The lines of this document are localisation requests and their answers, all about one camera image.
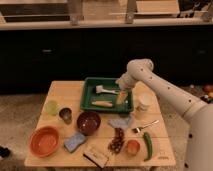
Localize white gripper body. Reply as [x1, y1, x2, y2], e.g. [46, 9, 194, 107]
[116, 73, 134, 90]

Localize yellow gripper fingers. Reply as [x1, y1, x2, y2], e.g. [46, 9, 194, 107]
[116, 90, 128, 105]

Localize yellow banana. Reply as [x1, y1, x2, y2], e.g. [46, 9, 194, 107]
[91, 101, 113, 108]

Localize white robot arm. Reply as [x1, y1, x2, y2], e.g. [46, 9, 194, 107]
[116, 59, 213, 171]

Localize white paper cup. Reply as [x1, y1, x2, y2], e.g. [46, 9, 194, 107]
[136, 93, 152, 118]

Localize small metal cup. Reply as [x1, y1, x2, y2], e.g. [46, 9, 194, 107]
[59, 108, 72, 124]

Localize green plastic cup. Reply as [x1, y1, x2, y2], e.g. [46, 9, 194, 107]
[45, 101, 58, 116]

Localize green plastic tray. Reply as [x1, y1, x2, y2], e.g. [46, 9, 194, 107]
[80, 77, 134, 114]

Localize silver spatula brush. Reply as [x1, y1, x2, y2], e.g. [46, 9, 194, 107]
[95, 85, 118, 95]

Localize grey blue cloth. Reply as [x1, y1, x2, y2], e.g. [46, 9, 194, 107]
[108, 116, 133, 130]

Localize silver fork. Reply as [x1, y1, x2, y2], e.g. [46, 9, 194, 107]
[132, 120, 159, 133]

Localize dark red bowl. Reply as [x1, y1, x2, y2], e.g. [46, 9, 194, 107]
[77, 111, 101, 136]

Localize bunch of purple grapes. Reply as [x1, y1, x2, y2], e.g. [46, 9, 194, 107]
[108, 128, 125, 154]

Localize green chili pepper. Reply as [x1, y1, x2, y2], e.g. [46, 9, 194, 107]
[143, 132, 153, 161]

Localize small orange dish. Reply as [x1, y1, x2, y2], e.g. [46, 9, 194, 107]
[126, 140, 140, 155]

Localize wooden block eraser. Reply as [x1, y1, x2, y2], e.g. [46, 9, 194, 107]
[83, 146, 109, 168]

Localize blue sponge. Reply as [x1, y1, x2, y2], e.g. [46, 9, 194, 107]
[64, 132, 86, 153]

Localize wooden table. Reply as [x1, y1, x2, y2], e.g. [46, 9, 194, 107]
[25, 81, 176, 168]

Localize orange bowl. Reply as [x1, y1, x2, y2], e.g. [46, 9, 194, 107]
[29, 126, 60, 158]

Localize dark cabinet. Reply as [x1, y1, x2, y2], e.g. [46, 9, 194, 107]
[0, 26, 213, 93]

